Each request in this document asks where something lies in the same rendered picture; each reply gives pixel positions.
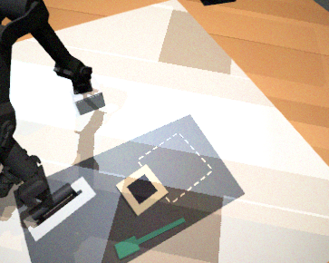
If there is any beige square tile with dark centre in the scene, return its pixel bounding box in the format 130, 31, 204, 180
116, 165, 168, 215

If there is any turquoise small trowel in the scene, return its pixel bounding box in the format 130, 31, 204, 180
115, 217, 185, 259

